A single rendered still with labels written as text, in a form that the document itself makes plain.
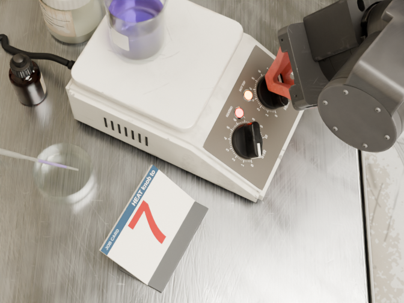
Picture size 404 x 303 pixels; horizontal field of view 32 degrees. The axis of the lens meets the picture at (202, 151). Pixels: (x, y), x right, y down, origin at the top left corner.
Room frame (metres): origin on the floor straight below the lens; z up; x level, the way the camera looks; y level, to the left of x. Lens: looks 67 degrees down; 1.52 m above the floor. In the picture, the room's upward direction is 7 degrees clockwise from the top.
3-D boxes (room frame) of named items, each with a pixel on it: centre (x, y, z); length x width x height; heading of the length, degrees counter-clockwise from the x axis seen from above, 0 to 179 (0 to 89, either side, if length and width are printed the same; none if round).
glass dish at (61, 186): (0.22, 0.12, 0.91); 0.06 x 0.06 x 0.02
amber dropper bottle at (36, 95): (0.30, 0.18, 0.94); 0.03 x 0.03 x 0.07
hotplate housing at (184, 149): (0.31, 0.02, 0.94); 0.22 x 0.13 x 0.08; 72
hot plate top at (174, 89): (0.31, 0.05, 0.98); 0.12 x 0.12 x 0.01; 72
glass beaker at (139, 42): (0.32, 0.07, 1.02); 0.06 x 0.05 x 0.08; 2
